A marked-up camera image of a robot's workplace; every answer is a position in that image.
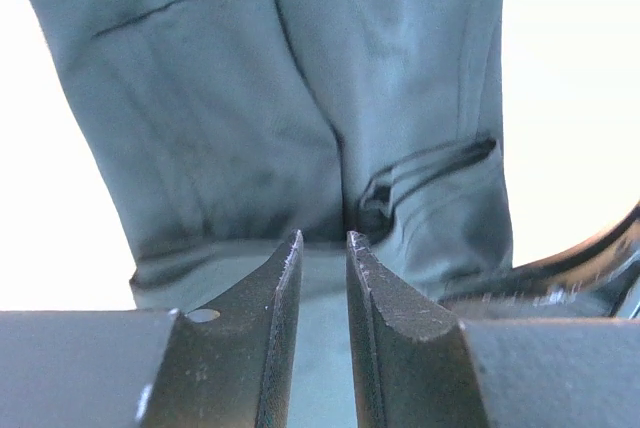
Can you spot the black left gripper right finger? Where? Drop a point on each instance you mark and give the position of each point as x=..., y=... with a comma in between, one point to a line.
x=416, y=364

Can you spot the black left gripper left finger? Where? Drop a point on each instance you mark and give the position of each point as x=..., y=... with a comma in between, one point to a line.
x=227, y=363

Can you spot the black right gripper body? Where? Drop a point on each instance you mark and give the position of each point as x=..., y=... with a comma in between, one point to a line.
x=596, y=278

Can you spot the black t shirt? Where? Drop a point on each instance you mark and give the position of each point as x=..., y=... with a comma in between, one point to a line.
x=221, y=126

